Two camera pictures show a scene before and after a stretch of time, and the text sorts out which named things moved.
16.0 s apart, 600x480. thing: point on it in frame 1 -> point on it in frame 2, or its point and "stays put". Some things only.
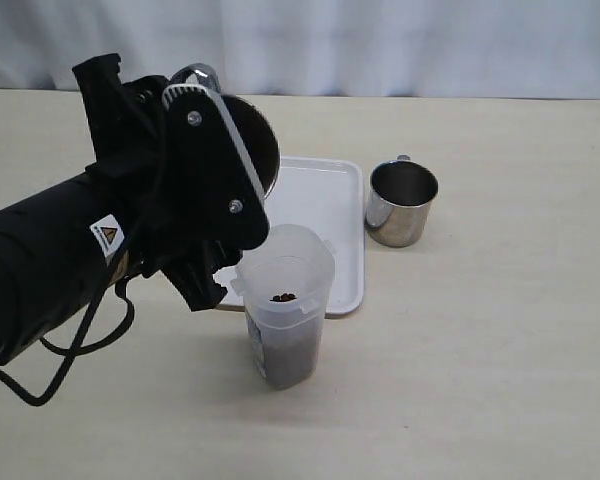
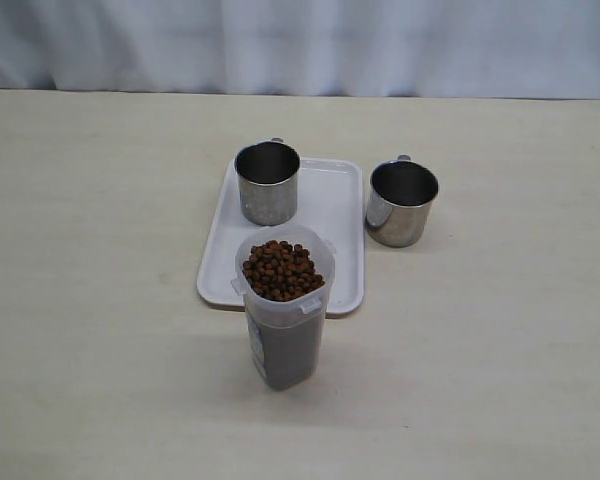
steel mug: [400, 194] stays put
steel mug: [251, 127] -> [267, 173]
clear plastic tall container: [286, 283] stays put
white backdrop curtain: [567, 49] stays put
